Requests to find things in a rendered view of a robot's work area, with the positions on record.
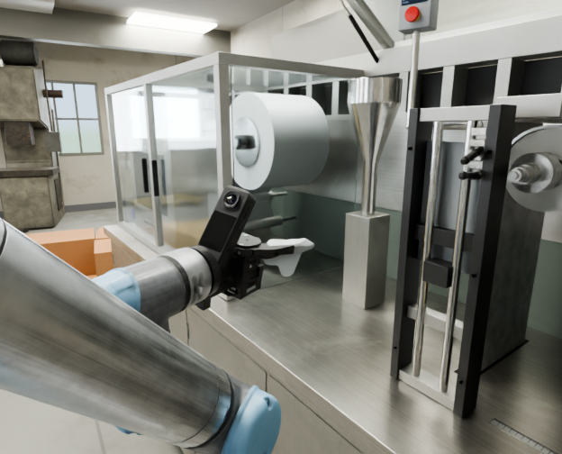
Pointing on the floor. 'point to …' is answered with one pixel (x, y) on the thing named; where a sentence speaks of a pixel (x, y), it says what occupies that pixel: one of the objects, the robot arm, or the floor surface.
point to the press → (22, 135)
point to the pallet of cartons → (79, 249)
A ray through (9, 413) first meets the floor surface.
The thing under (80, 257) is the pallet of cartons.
